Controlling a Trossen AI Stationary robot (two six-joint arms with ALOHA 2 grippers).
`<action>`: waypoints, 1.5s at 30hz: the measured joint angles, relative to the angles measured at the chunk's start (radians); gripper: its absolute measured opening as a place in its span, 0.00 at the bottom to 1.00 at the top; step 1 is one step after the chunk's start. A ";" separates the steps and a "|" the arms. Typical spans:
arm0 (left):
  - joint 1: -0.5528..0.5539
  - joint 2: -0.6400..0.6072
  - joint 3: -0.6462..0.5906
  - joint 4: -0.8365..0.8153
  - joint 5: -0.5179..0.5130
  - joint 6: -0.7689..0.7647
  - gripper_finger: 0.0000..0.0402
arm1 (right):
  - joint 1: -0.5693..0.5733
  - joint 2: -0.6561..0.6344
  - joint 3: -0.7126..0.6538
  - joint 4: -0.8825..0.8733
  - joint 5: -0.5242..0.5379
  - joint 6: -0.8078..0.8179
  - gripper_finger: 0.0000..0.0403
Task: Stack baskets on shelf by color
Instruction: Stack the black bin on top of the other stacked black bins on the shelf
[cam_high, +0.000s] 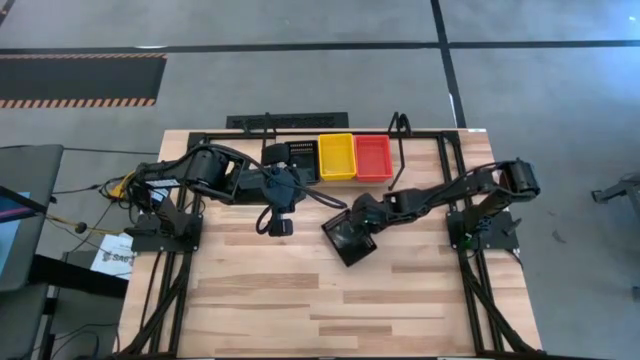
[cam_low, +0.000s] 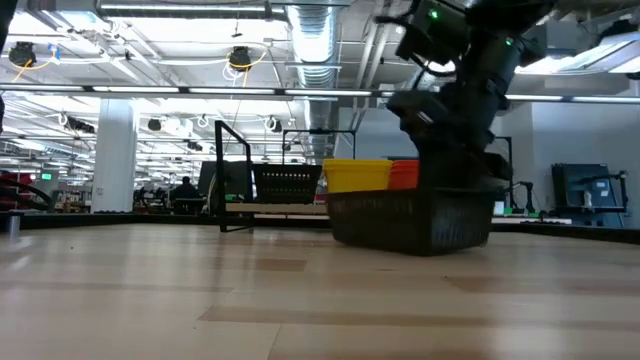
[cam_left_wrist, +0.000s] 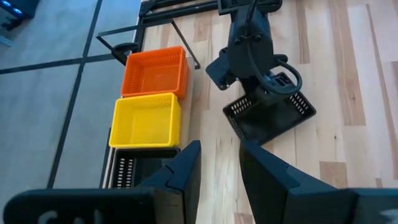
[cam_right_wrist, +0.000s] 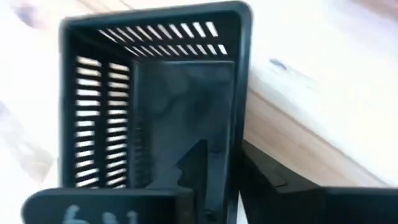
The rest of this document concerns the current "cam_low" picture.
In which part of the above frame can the yellow plastic basket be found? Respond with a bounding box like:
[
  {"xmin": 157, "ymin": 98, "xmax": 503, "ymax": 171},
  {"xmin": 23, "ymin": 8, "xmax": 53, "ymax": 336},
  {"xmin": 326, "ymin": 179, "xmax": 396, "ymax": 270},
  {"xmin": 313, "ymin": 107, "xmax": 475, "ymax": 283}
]
[
  {"xmin": 324, "ymin": 167, "xmax": 394, "ymax": 195},
  {"xmin": 323, "ymin": 163, "xmax": 394, "ymax": 174},
  {"xmin": 322, "ymin": 158, "xmax": 395, "ymax": 167}
]

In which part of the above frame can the black plastic basket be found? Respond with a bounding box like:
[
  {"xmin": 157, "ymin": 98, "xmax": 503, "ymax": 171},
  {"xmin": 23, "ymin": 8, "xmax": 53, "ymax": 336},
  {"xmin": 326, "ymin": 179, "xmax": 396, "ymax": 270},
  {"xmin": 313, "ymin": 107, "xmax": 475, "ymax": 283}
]
[
  {"xmin": 326, "ymin": 185, "xmax": 497, "ymax": 258},
  {"xmin": 253, "ymin": 163, "xmax": 324, "ymax": 205}
]

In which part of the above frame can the dark blue equipment cabinet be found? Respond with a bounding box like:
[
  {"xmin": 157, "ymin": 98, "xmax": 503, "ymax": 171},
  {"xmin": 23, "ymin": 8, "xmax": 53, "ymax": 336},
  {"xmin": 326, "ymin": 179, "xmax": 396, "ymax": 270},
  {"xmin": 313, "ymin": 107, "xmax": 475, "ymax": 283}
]
[{"xmin": 550, "ymin": 162, "xmax": 630, "ymax": 230}]

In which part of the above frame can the white ceiling light panel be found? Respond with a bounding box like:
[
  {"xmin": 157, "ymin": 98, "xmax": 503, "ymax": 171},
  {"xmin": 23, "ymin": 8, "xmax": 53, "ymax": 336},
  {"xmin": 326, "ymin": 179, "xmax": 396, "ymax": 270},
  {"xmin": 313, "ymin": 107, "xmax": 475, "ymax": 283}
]
[{"xmin": 549, "ymin": 29, "xmax": 640, "ymax": 76}]

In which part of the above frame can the black monitor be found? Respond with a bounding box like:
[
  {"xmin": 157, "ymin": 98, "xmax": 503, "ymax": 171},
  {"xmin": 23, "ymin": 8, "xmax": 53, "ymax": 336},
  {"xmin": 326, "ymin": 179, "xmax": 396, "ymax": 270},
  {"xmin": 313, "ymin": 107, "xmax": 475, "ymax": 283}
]
[{"xmin": 197, "ymin": 159, "xmax": 256, "ymax": 202}]

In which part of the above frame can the long linear pendant light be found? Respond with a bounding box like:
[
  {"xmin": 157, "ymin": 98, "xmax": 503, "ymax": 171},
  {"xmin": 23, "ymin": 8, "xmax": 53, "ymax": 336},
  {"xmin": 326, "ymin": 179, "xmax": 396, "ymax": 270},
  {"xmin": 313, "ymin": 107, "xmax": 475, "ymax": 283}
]
[{"xmin": 0, "ymin": 83, "xmax": 640, "ymax": 104}]

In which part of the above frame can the person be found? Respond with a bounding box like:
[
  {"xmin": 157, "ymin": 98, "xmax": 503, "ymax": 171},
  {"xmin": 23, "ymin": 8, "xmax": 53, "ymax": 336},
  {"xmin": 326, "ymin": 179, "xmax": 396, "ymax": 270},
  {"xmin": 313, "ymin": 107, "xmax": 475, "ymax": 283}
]
[{"xmin": 168, "ymin": 175, "xmax": 202, "ymax": 216}]

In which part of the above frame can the white square pillar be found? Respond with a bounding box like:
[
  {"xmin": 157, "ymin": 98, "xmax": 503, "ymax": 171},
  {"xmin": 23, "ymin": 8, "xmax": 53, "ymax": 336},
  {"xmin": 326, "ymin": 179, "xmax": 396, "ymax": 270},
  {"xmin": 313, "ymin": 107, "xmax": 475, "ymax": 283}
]
[{"xmin": 90, "ymin": 97, "xmax": 141, "ymax": 215}]

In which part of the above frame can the red background equipment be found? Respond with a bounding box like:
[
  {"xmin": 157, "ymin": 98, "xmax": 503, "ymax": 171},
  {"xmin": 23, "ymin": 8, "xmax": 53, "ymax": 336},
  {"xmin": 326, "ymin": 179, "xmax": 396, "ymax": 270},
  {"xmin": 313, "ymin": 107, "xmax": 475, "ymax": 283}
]
[{"xmin": 0, "ymin": 169, "xmax": 51, "ymax": 212}]

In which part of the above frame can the silver corrugated ventilation duct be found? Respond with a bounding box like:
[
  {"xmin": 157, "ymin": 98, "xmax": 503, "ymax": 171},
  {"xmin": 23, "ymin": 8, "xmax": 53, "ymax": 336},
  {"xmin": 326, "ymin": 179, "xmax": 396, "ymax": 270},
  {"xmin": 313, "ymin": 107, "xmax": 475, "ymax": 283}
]
[{"xmin": 287, "ymin": 0, "xmax": 351, "ymax": 157}]

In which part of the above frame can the wire shelf with wooden board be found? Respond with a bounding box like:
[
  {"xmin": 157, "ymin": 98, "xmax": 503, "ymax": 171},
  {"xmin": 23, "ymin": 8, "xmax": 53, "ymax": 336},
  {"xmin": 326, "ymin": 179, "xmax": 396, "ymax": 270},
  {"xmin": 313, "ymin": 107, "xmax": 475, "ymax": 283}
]
[{"xmin": 213, "ymin": 119, "xmax": 332, "ymax": 234}]

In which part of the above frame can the black ceiling cable reel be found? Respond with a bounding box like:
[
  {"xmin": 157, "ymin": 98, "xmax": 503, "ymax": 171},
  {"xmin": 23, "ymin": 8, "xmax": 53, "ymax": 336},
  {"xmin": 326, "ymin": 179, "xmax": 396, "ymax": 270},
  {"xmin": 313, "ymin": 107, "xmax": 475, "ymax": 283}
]
[
  {"xmin": 228, "ymin": 45, "xmax": 253, "ymax": 72},
  {"xmin": 8, "ymin": 41, "xmax": 38, "ymax": 67}
]

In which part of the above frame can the black aluminium table frame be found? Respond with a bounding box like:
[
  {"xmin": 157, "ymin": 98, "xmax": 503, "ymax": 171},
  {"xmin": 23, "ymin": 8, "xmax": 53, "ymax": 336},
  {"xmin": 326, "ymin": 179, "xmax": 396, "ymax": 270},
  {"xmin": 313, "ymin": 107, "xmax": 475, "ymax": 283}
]
[{"xmin": 0, "ymin": 210, "xmax": 640, "ymax": 247}]

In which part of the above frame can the short silver post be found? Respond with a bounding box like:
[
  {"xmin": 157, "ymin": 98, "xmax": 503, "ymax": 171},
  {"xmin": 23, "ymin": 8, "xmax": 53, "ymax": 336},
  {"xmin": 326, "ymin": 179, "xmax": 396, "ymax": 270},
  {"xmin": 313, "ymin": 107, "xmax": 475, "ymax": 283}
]
[{"xmin": 6, "ymin": 211, "xmax": 23, "ymax": 242}]

